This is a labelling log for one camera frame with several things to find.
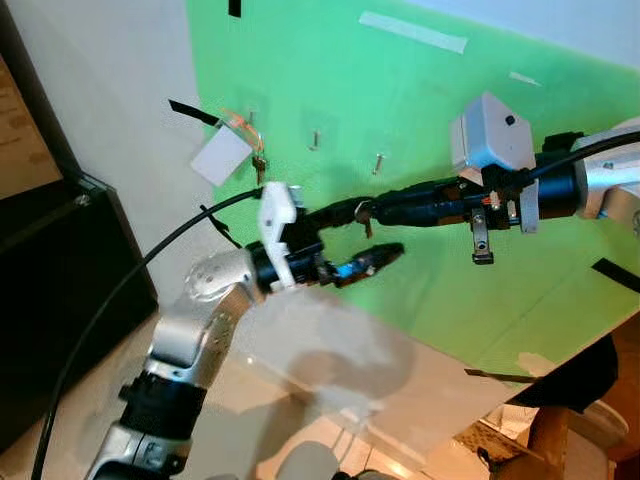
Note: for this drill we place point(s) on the long white tape strip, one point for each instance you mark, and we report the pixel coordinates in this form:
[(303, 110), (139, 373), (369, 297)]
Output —
[(415, 32)]

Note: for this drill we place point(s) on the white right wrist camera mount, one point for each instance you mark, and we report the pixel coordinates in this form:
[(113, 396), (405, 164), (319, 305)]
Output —
[(490, 135)]

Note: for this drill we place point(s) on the brown cardboard panel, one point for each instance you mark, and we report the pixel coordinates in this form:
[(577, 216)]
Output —
[(25, 130)]

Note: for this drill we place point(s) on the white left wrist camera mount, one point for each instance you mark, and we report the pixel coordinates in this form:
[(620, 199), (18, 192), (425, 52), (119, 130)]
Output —
[(278, 215)]

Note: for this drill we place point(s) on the black cloth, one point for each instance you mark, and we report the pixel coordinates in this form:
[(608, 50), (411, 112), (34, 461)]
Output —
[(570, 375)]

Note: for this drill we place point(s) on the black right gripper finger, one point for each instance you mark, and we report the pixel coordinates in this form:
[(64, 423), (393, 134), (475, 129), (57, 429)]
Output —
[(420, 214), (430, 190)]

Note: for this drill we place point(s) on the small metal wall hook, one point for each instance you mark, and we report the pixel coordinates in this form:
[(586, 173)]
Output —
[(379, 164), (315, 140)]

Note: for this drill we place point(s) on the orange clear tape loop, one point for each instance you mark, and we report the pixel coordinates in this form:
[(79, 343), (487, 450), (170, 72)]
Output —
[(240, 122)]

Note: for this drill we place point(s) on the small white tape piece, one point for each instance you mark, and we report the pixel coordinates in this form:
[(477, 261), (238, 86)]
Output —
[(527, 78)]

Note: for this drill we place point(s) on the white card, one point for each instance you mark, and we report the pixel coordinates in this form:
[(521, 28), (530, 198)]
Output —
[(220, 155)]

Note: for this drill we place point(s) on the open brown cardboard box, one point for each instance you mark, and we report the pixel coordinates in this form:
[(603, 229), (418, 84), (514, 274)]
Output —
[(560, 440)]

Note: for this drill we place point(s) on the black cabinet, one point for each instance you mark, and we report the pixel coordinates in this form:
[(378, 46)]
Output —
[(60, 300)]

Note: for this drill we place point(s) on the short black tape piece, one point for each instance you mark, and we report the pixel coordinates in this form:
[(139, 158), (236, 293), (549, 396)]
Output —
[(235, 7)]

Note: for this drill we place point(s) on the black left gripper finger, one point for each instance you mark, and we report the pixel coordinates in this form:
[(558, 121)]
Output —
[(330, 213), (370, 262)]

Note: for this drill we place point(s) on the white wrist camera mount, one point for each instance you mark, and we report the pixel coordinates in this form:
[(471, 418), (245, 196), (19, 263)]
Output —
[(278, 215), (490, 135)]

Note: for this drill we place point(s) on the black tape strip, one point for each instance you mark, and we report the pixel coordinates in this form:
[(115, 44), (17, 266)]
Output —
[(195, 112), (222, 228), (495, 375), (615, 275)]

